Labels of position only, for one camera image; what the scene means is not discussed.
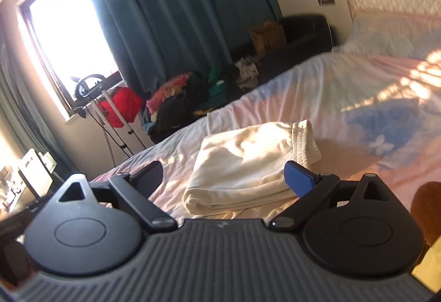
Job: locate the black sofa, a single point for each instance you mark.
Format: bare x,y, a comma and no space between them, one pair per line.
303,36

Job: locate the brown paper bag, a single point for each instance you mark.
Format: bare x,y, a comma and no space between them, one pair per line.
268,38

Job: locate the grey-green curtain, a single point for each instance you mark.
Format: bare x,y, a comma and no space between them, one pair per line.
17,109

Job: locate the white back chair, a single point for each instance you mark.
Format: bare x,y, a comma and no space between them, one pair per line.
34,174

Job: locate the pastel pillow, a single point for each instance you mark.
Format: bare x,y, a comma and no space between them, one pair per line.
389,33

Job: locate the blue curtain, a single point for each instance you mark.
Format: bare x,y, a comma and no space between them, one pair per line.
179,5

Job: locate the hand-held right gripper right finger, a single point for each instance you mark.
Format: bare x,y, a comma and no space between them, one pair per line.
299,180

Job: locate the bed with patterned sheet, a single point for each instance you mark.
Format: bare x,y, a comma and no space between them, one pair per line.
344,98

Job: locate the cream pants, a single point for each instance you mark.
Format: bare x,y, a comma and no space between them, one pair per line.
241,164

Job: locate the garment steamer stand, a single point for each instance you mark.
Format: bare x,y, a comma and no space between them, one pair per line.
103,122

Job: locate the pile of clothes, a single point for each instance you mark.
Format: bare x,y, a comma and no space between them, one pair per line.
193,95

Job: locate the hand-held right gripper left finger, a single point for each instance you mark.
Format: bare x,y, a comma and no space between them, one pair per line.
151,173

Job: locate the window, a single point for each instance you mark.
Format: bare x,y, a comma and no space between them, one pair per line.
65,36

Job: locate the red bag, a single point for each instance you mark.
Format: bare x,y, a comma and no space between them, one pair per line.
120,107

